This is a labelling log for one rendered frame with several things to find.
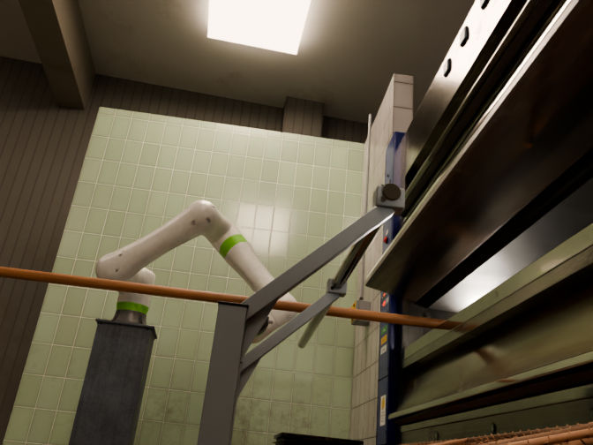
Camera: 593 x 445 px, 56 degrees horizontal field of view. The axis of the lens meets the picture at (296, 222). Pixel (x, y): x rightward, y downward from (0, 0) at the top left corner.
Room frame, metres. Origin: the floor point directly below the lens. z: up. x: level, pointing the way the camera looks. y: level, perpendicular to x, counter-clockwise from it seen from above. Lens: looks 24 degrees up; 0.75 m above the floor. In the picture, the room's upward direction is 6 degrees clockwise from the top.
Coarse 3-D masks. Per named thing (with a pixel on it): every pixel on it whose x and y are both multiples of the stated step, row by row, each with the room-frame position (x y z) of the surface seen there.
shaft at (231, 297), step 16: (0, 272) 1.55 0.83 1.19; (16, 272) 1.55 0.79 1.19; (32, 272) 1.56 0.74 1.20; (48, 272) 1.57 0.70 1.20; (96, 288) 1.58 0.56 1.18; (112, 288) 1.58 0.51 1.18; (128, 288) 1.58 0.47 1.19; (144, 288) 1.58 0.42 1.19; (160, 288) 1.58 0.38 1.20; (176, 288) 1.59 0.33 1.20; (288, 304) 1.61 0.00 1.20; (304, 304) 1.62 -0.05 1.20; (368, 320) 1.64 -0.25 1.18; (384, 320) 1.64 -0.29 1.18; (400, 320) 1.64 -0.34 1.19; (416, 320) 1.64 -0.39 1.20; (432, 320) 1.64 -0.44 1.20
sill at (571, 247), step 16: (592, 224) 0.84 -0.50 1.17; (576, 240) 0.89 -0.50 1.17; (592, 240) 0.85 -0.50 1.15; (544, 256) 1.00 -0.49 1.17; (560, 256) 0.95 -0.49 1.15; (528, 272) 1.07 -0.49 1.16; (544, 272) 1.00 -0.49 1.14; (496, 288) 1.22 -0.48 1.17; (512, 288) 1.14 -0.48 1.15; (480, 304) 1.31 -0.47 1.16; (448, 320) 1.52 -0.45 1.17; (464, 320) 1.41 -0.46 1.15; (432, 336) 1.66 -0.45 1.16
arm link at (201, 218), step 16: (192, 208) 1.88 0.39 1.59; (208, 208) 1.88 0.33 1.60; (176, 224) 1.91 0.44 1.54; (192, 224) 1.90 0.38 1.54; (208, 224) 1.90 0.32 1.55; (224, 224) 1.98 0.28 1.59; (144, 240) 1.96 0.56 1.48; (160, 240) 1.94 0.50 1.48; (176, 240) 1.95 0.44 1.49; (112, 256) 2.00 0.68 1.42; (128, 256) 1.98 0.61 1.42; (144, 256) 1.98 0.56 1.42; (160, 256) 2.01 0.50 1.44; (96, 272) 2.03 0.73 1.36; (112, 272) 2.01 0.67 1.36; (128, 272) 2.02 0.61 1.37
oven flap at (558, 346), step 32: (576, 288) 0.96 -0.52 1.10; (512, 320) 1.22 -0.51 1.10; (544, 320) 1.05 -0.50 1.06; (576, 320) 0.93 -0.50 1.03; (448, 352) 1.62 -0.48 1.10; (480, 352) 1.35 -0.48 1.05; (512, 352) 1.16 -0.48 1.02; (544, 352) 1.01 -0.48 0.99; (576, 352) 0.90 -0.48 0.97; (416, 384) 1.86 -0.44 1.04; (448, 384) 1.52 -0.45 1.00; (480, 384) 1.29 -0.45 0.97; (512, 384) 1.07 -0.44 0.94; (544, 384) 0.99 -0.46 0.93; (416, 416) 1.73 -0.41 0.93
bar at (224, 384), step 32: (384, 192) 0.77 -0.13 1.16; (352, 224) 0.78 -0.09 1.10; (320, 256) 0.77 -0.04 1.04; (352, 256) 1.04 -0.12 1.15; (288, 288) 0.77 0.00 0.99; (224, 320) 0.76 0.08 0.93; (256, 320) 0.78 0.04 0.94; (320, 320) 1.56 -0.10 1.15; (224, 352) 0.76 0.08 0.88; (256, 352) 1.25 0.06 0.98; (224, 384) 0.76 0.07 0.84; (224, 416) 0.76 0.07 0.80
